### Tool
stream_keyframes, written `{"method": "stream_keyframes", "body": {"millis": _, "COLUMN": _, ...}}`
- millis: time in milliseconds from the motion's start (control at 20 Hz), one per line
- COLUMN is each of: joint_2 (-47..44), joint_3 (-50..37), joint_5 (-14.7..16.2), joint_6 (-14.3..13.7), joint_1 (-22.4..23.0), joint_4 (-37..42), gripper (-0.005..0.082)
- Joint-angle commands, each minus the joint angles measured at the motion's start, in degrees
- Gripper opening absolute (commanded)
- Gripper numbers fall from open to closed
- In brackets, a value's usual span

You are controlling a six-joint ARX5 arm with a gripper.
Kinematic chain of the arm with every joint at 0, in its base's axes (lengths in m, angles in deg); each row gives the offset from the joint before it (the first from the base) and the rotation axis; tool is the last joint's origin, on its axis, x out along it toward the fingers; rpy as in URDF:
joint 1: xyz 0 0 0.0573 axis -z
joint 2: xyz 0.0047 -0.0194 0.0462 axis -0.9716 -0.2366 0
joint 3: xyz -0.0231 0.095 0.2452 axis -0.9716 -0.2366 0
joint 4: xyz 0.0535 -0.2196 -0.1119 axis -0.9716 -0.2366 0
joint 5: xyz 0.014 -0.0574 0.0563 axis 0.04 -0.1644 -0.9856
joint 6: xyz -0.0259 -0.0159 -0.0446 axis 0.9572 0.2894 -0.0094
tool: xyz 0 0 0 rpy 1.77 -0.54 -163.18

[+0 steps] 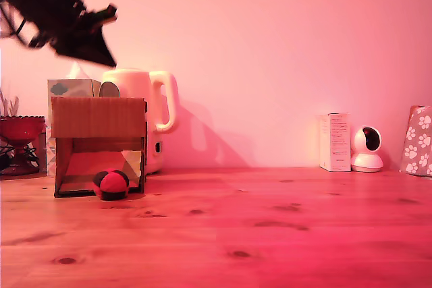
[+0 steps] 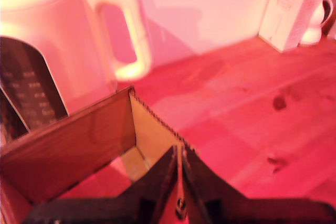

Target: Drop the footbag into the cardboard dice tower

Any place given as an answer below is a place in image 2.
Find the white printed carton box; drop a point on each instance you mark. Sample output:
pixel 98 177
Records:
pixel 286 16

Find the cardboard dice tower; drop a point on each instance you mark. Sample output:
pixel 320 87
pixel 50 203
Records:
pixel 65 142

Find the white electric kettle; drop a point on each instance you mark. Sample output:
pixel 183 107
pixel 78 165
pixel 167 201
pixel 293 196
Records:
pixel 52 24

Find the small white round camera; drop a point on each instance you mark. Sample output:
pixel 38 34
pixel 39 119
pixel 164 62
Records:
pixel 313 32

